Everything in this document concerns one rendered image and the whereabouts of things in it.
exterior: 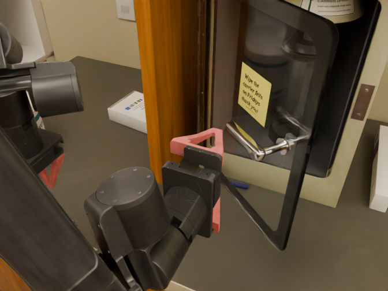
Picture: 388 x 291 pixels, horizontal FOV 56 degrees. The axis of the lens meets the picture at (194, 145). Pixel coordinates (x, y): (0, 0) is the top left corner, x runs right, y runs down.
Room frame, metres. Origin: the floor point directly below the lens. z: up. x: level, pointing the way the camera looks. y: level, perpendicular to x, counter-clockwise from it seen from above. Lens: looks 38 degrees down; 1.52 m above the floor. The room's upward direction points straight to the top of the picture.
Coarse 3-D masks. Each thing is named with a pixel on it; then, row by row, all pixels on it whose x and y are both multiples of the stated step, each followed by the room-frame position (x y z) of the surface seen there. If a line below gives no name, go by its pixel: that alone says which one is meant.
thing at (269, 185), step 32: (224, 0) 0.58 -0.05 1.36; (256, 0) 0.51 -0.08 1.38; (224, 32) 0.58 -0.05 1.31; (256, 32) 0.50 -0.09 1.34; (288, 32) 0.44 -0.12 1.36; (320, 32) 0.39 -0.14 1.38; (224, 64) 0.57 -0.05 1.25; (256, 64) 0.49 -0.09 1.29; (288, 64) 0.43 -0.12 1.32; (320, 64) 0.38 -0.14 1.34; (224, 96) 0.57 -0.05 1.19; (288, 96) 0.42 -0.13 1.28; (320, 96) 0.38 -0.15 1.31; (224, 128) 0.56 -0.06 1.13; (256, 128) 0.47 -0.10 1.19; (288, 128) 0.41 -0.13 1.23; (224, 160) 0.55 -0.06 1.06; (288, 160) 0.40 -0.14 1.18; (256, 192) 0.45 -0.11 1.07; (288, 192) 0.39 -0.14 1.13; (256, 224) 0.44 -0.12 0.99; (288, 224) 0.38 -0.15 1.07
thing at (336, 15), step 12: (288, 0) 0.63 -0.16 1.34; (300, 0) 0.62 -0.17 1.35; (312, 0) 0.61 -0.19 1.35; (324, 0) 0.61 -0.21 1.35; (336, 0) 0.61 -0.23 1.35; (348, 0) 0.61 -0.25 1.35; (360, 0) 0.64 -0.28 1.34; (312, 12) 0.60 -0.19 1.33; (324, 12) 0.60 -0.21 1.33; (336, 12) 0.60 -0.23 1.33; (348, 12) 0.61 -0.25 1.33; (360, 12) 0.63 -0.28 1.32
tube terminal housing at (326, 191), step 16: (384, 0) 0.54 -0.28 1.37; (384, 16) 0.54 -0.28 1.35; (384, 32) 0.54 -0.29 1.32; (368, 48) 0.57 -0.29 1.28; (384, 48) 0.53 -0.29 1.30; (368, 64) 0.54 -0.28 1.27; (384, 64) 0.53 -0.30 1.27; (368, 80) 0.54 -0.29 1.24; (368, 112) 0.53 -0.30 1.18; (352, 128) 0.54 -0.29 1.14; (352, 144) 0.53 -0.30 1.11; (336, 160) 0.54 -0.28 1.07; (304, 176) 0.56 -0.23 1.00; (336, 176) 0.54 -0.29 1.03; (304, 192) 0.56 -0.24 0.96; (320, 192) 0.55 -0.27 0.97; (336, 192) 0.53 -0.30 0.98
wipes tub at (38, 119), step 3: (27, 93) 0.76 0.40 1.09; (30, 102) 0.72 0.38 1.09; (33, 111) 0.71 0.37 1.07; (36, 111) 0.72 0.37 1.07; (36, 114) 0.71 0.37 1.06; (36, 117) 0.71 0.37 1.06; (39, 117) 0.72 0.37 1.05; (36, 120) 0.71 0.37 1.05; (39, 120) 0.72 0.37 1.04; (39, 123) 0.71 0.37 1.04; (42, 123) 0.73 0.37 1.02; (39, 126) 0.71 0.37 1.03; (42, 126) 0.72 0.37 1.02
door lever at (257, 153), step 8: (232, 128) 0.45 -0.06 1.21; (240, 128) 0.45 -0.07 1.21; (232, 136) 0.45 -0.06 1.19; (240, 136) 0.43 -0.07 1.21; (248, 136) 0.43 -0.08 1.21; (240, 144) 0.43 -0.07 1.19; (248, 144) 0.41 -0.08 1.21; (256, 144) 0.41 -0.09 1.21; (280, 144) 0.41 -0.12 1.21; (248, 152) 0.41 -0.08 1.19; (256, 152) 0.39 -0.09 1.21; (264, 152) 0.39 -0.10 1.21; (272, 152) 0.40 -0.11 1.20; (280, 152) 0.41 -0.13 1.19; (256, 160) 0.39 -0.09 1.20
